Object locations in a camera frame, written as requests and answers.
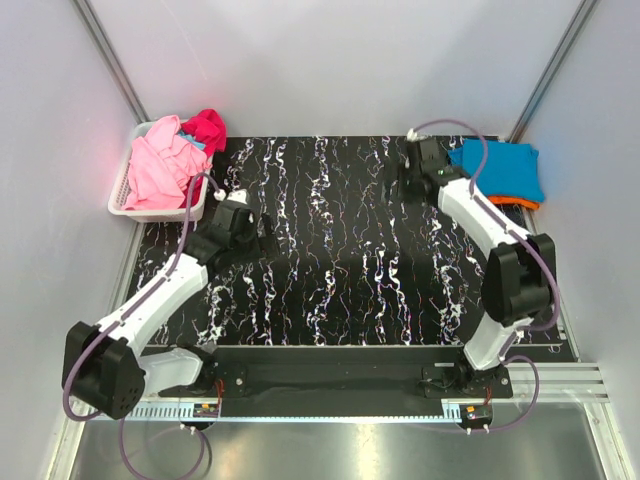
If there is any blue t shirt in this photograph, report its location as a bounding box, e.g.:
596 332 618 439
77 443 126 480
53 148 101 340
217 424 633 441
477 141 545 204

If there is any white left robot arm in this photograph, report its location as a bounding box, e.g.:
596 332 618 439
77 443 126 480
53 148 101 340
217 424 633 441
62 189 279 421

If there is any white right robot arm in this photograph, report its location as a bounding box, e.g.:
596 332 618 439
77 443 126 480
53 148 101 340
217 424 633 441
399 133 559 397

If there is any folded orange t shirt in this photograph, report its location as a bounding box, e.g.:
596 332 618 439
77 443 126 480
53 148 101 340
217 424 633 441
488 195 541 211

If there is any light blue garment in basket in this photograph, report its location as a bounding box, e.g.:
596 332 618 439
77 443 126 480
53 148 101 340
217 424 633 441
178 131 205 151

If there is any light pink t shirt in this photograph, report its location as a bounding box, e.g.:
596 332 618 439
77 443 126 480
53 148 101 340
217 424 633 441
123 115 186 211

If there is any magenta t shirt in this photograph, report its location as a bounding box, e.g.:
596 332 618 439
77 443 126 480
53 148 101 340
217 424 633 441
179 109 227 208

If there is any white plastic laundry basket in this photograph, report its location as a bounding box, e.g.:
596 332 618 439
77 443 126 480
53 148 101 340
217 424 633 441
107 115 213 223

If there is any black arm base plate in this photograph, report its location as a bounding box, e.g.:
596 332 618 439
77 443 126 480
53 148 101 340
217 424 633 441
161 346 513 420

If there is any aluminium frame rail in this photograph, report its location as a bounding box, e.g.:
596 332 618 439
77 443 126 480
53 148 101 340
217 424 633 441
66 363 611 401

